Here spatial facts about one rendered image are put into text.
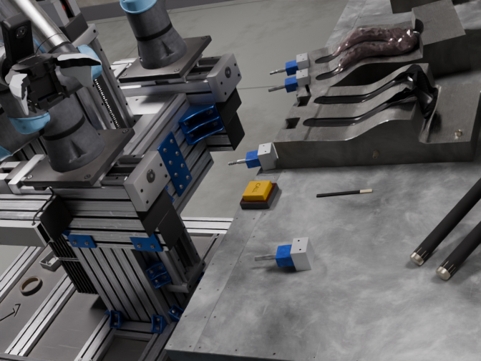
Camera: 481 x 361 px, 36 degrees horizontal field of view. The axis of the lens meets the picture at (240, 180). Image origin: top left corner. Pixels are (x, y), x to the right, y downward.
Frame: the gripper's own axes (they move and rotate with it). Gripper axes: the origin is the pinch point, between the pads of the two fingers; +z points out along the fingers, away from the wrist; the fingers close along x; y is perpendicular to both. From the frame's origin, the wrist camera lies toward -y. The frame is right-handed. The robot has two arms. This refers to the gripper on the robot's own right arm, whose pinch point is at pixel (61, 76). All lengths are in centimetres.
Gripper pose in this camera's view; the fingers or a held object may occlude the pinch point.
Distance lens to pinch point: 125.2
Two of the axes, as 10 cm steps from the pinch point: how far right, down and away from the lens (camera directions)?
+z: 6.2, 2.7, -7.4
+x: -7.6, 4.5, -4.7
